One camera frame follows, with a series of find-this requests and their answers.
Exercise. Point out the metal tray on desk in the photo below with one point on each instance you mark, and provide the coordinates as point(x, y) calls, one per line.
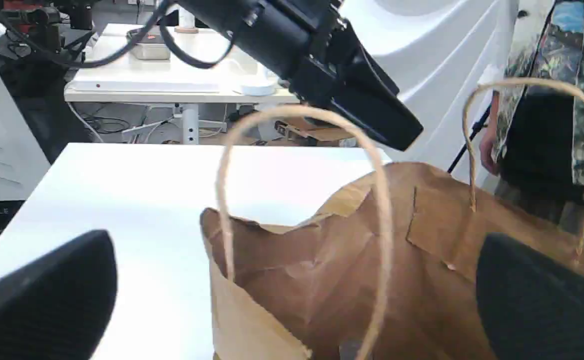
point(151, 47)

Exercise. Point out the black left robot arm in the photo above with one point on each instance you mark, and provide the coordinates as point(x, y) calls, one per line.
point(250, 25)

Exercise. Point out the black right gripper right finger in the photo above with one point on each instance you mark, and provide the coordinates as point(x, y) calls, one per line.
point(531, 307)

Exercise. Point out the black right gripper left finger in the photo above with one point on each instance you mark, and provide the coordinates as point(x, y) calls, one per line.
point(59, 305)

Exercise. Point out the white backdrop cloth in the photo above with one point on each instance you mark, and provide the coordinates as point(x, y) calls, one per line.
point(437, 52)

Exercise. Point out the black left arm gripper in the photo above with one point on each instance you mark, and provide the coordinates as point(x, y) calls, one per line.
point(329, 68)

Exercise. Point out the white background desk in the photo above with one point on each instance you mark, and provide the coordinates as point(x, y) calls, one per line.
point(179, 104)

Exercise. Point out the person in patterned white jacket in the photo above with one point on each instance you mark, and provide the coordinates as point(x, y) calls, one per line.
point(540, 135)

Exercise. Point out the brown paper bag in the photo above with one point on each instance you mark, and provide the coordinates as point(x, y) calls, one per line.
point(301, 292)

